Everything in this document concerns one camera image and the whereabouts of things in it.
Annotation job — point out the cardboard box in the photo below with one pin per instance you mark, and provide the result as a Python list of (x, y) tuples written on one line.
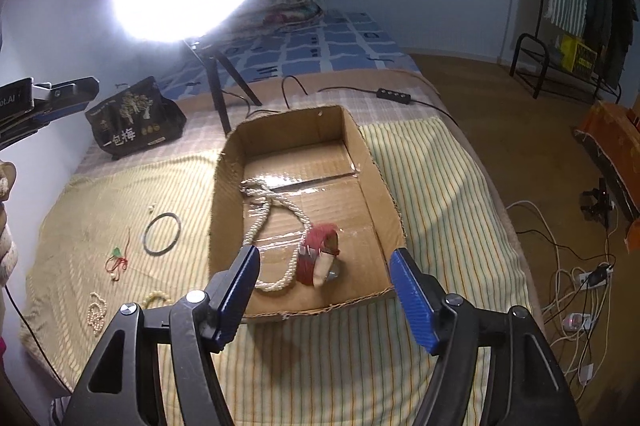
[(325, 196)]

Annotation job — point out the person's left hand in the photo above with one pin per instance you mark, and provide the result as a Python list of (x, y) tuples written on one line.
[(7, 181)]

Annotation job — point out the blue patterned bed sheet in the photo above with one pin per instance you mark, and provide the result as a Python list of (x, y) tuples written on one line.
[(340, 40)]

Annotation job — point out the small black stand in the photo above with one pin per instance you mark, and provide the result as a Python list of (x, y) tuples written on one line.
[(597, 201)]

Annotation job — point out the black snack bag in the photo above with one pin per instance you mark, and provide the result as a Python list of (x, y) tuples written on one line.
[(130, 120)]

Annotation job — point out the plaid bed sheet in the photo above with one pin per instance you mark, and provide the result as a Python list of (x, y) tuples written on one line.
[(400, 100)]

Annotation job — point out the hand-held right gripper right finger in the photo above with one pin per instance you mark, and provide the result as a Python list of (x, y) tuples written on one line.
[(415, 301)]

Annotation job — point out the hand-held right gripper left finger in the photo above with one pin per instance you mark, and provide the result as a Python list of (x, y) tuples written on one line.
[(235, 296)]

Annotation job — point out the orange cloth covered table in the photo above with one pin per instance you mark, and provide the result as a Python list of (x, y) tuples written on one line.
[(610, 125)]

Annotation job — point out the yellow box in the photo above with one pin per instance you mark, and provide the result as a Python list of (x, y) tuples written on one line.
[(580, 53)]

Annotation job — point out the black tripod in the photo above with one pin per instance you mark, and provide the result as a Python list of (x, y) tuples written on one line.
[(220, 95)]

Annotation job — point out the yellow striped blanket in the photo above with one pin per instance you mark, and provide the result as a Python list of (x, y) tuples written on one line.
[(440, 186)]

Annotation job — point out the black bangle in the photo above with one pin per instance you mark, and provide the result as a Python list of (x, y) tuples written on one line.
[(144, 236)]

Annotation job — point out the black clothes rack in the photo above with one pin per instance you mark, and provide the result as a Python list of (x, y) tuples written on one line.
[(520, 50)]

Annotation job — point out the dark hanging clothes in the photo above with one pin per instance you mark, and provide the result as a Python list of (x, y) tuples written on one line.
[(607, 15)]

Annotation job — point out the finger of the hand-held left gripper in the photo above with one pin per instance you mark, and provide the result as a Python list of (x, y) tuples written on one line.
[(75, 91)]

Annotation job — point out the white power strip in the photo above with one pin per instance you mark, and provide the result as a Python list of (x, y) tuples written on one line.
[(577, 322), (592, 277)]

